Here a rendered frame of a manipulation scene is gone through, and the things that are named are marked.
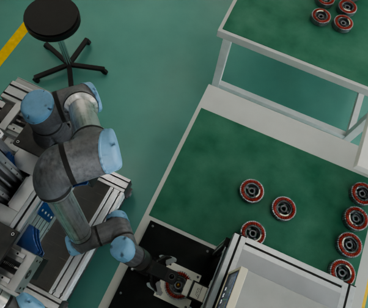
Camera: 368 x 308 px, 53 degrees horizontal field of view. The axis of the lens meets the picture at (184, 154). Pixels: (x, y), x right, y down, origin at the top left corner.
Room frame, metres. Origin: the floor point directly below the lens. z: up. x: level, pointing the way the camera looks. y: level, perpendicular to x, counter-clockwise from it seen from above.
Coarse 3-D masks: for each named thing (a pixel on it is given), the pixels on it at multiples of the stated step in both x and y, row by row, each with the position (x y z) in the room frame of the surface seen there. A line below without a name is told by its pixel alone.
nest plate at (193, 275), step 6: (174, 264) 0.17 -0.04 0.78; (174, 270) 0.15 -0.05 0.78; (180, 270) 0.15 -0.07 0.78; (186, 270) 0.16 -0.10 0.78; (192, 276) 0.14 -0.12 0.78; (198, 276) 0.14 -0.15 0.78; (162, 282) 0.09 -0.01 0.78; (162, 288) 0.07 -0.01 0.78; (162, 294) 0.05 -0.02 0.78; (168, 300) 0.03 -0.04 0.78; (174, 300) 0.03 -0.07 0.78; (180, 300) 0.04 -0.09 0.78; (186, 300) 0.04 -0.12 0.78; (180, 306) 0.02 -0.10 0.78; (186, 306) 0.02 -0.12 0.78
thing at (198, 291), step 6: (186, 282) 0.10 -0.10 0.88; (192, 282) 0.11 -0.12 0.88; (198, 282) 0.11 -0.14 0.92; (186, 288) 0.08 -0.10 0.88; (192, 288) 0.08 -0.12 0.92; (198, 288) 0.09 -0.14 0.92; (204, 288) 0.09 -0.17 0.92; (186, 294) 0.06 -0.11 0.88; (192, 294) 0.06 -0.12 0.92; (198, 294) 0.07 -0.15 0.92; (204, 294) 0.07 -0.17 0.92; (192, 300) 0.04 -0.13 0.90; (198, 300) 0.05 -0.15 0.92
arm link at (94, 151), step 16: (64, 96) 0.61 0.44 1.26; (80, 96) 0.60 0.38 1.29; (96, 96) 0.63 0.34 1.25; (64, 112) 0.56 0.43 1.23; (80, 112) 0.50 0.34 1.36; (96, 112) 0.58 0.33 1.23; (80, 128) 0.41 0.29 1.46; (96, 128) 0.41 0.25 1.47; (64, 144) 0.34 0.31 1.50; (80, 144) 0.34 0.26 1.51; (96, 144) 0.35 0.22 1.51; (112, 144) 0.36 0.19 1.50; (64, 160) 0.29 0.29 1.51; (80, 160) 0.30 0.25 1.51; (96, 160) 0.31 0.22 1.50; (112, 160) 0.32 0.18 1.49; (80, 176) 0.27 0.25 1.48; (96, 176) 0.28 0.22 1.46
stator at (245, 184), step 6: (246, 180) 0.60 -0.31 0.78; (252, 180) 0.60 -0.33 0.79; (240, 186) 0.56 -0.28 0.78; (246, 186) 0.57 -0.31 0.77; (258, 186) 0.58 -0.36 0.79; (240, 192) 0.53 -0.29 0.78; (258, 192) 0.55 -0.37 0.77; (246, 198) 0.51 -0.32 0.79; (252, 198) 0.52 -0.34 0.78; (258, 198) 0.52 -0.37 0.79
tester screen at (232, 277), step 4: (228, 276) 0.13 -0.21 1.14; (232, 276) 0.12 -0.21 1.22; (236, 276) 0.12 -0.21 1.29; (228, 280) 0.11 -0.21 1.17; (232, 280) 0.11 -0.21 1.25; (228, 284) 0.10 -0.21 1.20; (232, 284) 0.09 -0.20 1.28; (228, 288) 0.08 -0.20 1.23; (228, 292) 0.07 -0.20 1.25; (224, 296) 0.06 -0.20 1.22; (228, 296) 0.06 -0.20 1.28; (224, 300) 0.05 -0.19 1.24; (224, 304) 0.04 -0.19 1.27
